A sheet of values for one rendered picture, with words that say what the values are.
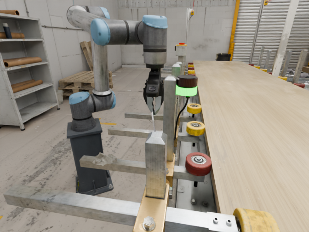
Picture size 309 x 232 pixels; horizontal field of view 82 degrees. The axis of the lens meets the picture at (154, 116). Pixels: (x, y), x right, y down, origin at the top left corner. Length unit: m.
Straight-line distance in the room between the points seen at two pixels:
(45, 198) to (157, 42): 0.56
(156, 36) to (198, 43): 7.81
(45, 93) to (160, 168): 3.72
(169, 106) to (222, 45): 8.14
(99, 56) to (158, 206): 1.13
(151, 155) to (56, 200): 0.22
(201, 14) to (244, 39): 2.06
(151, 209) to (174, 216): 0.04
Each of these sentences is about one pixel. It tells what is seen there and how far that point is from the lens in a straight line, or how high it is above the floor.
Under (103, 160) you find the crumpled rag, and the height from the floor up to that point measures 0.87.
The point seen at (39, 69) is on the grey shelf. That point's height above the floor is 0.75.
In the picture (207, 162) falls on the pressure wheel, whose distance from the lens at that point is 0.59.
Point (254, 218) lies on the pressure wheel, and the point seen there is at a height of 0.98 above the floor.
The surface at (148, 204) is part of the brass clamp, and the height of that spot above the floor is 0.97.
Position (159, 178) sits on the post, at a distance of 0.35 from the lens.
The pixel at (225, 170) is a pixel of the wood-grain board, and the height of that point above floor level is 0.90.
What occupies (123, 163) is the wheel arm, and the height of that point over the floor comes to 0.86.
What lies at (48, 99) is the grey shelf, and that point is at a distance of 3.99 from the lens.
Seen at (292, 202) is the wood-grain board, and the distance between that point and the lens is 0.57.
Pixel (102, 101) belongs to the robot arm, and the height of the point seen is 0.81.
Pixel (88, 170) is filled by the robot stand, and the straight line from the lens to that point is 1.66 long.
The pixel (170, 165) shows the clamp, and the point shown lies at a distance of 0.62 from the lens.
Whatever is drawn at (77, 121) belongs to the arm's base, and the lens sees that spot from 1.49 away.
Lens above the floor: 1.26
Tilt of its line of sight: 23 degrees down
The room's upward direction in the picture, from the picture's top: straight up
